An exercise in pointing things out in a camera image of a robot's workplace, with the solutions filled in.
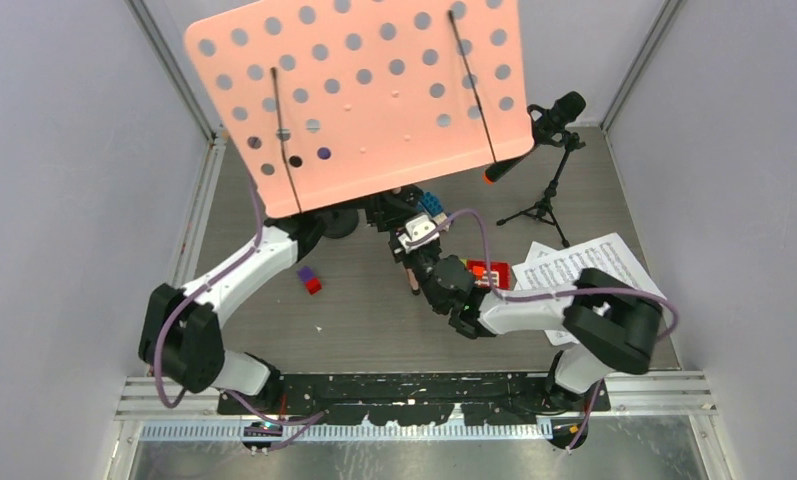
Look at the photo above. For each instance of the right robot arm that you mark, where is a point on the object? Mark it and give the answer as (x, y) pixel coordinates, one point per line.
(615, 325)

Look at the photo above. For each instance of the purple red toy block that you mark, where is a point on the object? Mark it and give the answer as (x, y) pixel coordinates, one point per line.
(309, 279)

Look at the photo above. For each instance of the blue white toy car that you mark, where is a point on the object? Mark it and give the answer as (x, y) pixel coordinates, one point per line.
(431, 205)

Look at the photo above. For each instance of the black round base mic stand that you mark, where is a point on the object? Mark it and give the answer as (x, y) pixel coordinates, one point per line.
(340, 223)

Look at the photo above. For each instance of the sheet music page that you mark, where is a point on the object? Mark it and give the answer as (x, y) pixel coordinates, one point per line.
(608, 253)
(538, 252)

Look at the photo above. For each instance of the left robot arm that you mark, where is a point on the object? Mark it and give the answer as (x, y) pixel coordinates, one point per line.
(181, 338)

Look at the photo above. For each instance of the black tripod mic stand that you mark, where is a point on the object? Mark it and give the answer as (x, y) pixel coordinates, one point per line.
(542, 210)

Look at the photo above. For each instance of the red window toy block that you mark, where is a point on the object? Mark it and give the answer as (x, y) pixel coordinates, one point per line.
(500, 273)

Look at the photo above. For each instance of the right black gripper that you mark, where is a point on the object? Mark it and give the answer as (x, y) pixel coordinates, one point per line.
(400, 255)

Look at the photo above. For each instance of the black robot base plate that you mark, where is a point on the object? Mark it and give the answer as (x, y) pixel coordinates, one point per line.
(413, 399)

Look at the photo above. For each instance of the pink music stand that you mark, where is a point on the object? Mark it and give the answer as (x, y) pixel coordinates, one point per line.
(329, 101)

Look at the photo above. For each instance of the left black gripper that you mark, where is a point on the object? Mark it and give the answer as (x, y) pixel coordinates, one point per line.
(390, 210)

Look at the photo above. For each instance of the orange black microphone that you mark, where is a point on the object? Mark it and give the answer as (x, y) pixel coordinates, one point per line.
(548, 127)

